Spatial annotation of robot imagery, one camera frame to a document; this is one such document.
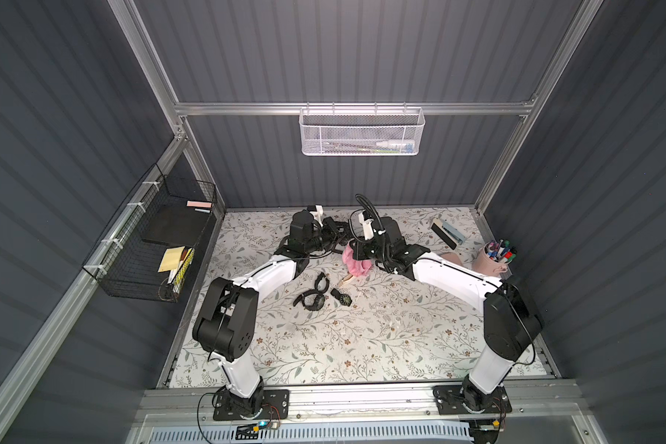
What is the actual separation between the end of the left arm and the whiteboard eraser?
0.53 metres

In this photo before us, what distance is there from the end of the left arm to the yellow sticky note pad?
0.27 meters

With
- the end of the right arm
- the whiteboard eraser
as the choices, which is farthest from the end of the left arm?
the whiteboard eraser

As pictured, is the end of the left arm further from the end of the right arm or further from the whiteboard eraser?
the whiteboard eraser

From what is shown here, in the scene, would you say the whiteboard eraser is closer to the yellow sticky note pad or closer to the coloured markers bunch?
the coloured markers bunch

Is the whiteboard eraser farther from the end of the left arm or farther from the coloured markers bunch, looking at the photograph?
the end of the left arm

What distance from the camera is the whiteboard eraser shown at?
1080 millimetres

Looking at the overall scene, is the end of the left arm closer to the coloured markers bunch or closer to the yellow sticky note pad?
the yellow sticky note pad

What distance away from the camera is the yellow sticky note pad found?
2.33 feet

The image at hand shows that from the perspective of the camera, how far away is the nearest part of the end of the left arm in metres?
0.70
